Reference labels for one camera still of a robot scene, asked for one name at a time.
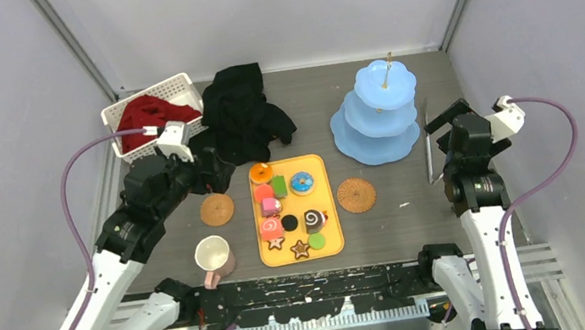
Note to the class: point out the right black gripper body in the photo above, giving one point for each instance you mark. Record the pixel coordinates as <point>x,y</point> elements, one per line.
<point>448,116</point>

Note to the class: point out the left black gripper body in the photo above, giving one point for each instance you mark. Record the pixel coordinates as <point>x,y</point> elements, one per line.
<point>198,182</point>

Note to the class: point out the metal tongs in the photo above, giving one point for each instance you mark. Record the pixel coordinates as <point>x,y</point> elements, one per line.
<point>432,179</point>

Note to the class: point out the green roll cake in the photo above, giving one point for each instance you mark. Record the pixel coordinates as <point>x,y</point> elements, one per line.
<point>279,186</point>

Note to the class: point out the blue donut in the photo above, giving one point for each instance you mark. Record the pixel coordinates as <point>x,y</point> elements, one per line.
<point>302,183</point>

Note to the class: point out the blue three-tier cake stand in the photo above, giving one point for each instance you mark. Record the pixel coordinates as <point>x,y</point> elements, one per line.
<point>377,120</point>

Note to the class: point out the chocolate swirl roll cake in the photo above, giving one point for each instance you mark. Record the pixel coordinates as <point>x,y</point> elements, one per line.
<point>314,221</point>

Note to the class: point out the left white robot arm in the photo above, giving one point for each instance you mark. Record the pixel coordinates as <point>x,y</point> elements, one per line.
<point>154,186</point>

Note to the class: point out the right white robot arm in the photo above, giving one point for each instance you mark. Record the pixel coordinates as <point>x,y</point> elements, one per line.
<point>497,298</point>

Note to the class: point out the left woven coaster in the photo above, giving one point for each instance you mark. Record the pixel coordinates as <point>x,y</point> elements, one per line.
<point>216,210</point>

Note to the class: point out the woven coaster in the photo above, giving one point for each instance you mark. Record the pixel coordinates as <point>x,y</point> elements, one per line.
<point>356,195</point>
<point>216,210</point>

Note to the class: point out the orange donut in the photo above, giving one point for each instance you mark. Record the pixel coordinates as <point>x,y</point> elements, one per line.
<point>260,173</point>

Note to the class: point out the red round cake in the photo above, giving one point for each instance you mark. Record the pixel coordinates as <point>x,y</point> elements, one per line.
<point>263,191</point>

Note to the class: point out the black cloth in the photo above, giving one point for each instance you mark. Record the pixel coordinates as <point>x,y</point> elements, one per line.
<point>239,119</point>

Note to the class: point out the pink cube cake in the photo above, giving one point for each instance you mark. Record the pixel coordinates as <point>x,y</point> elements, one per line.
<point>270,206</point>

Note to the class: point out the pink mug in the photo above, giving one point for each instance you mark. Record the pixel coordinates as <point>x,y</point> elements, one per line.
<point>214,256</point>

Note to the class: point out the pink swirl roll cake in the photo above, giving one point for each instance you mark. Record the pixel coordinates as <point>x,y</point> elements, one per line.
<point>271,228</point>

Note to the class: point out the red cloth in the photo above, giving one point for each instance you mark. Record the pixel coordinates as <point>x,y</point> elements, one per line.
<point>150,111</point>

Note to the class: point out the white plastic basket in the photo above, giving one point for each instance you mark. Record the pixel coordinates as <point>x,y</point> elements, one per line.
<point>173,99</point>

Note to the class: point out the black round cookie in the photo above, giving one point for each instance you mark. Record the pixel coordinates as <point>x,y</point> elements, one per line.
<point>289,223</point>

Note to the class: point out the yellow tray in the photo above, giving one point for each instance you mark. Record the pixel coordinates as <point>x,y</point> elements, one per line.
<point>320,199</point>

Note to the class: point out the brown star cookie left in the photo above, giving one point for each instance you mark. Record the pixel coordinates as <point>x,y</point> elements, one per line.
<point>276,243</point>

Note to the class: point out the brown star cookie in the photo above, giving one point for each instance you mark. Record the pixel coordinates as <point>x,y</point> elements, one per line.
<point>276,243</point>
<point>300,250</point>

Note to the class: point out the brown star cookie right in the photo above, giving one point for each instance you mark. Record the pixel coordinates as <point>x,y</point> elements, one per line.
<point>300,250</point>

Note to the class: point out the right woven coaster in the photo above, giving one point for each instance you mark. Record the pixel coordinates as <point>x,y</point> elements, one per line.
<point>356,195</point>

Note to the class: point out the green round macaron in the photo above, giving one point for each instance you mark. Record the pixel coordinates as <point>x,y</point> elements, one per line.
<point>316,241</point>

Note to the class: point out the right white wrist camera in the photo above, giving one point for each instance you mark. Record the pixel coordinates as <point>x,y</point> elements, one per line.
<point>506,120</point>

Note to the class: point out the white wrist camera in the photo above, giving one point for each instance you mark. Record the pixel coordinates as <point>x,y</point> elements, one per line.
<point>506,120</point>
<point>173,141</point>

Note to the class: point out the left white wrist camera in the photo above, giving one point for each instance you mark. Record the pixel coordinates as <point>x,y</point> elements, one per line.
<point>173,141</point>

